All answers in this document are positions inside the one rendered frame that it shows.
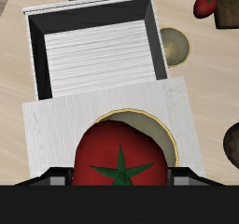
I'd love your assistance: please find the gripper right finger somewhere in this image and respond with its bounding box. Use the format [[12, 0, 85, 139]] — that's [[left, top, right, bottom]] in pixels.
[[167, 166, 226, 187]]

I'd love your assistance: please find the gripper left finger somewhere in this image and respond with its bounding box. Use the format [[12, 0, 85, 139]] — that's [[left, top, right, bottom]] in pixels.
[[14, 166, 74, 187]]

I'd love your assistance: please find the red tomato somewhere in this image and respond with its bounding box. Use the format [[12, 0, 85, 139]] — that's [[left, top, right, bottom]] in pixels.
[[71, 119, 169, 187]]

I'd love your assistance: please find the cabinet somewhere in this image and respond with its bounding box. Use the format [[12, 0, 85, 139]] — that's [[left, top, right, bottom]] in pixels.
[[21, 76, 206, 179]]

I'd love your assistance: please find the porcelain bowl with gold rim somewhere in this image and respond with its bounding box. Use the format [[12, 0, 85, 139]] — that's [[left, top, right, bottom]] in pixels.
[[91, 107, 180, 168]]

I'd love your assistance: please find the open grey drawer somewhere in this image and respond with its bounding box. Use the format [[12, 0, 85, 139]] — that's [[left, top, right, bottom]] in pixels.
[[22, 0, 171, 102]]

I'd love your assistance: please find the olive bowl with gold rim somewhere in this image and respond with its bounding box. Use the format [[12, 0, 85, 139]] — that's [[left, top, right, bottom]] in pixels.
[[159, 27, 190, 68]]

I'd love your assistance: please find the dark brown round object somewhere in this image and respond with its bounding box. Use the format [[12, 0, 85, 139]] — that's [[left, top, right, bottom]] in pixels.
[[222, 121, 239, 170]]

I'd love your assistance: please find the red strawberry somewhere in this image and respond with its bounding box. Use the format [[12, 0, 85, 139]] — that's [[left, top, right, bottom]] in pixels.
[[192, 0, 218, 20]]

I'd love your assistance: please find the brown wooden board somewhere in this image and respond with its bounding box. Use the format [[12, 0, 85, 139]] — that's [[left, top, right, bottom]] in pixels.
[[209, 0, 239, 30]]

